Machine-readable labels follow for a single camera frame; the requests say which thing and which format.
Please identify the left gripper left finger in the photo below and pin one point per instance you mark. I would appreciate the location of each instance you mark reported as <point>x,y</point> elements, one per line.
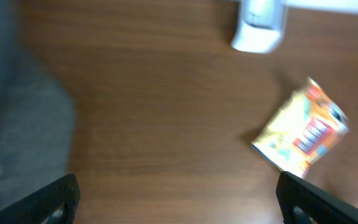
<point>55,203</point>

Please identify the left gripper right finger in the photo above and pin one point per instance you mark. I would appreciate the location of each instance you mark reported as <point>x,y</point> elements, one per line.
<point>303,202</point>

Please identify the yellow wet wipes pack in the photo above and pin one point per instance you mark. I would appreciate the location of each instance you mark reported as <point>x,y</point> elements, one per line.
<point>307,126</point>

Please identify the white barcode scanner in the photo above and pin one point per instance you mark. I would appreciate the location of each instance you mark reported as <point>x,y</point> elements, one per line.
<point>260,26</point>

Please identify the grey plastic basket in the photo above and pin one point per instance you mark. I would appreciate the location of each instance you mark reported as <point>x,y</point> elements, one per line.
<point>37,116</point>

